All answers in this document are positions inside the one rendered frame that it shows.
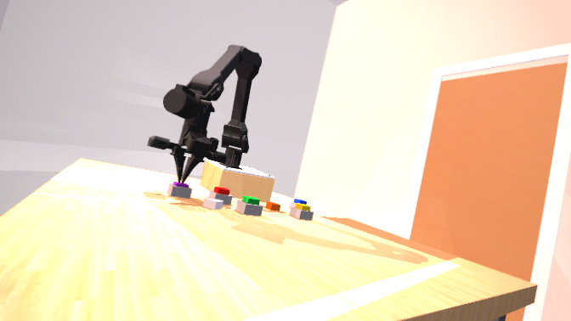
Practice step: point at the green button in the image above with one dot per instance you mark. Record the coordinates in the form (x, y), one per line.
(249, 206)

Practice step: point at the purple button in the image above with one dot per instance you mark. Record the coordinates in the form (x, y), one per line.
(180, 190)

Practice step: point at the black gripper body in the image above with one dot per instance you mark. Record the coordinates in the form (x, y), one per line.
(164, 143)

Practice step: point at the yellow button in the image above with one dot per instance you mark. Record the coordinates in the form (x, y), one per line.
(301, 211)

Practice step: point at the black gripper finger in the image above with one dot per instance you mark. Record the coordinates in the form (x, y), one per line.
(179, 159)
(190, 165)

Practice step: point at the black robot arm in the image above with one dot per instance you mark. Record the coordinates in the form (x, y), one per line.
(185, 101)

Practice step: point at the red button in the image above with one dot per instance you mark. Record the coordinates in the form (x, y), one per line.
(221, 194)

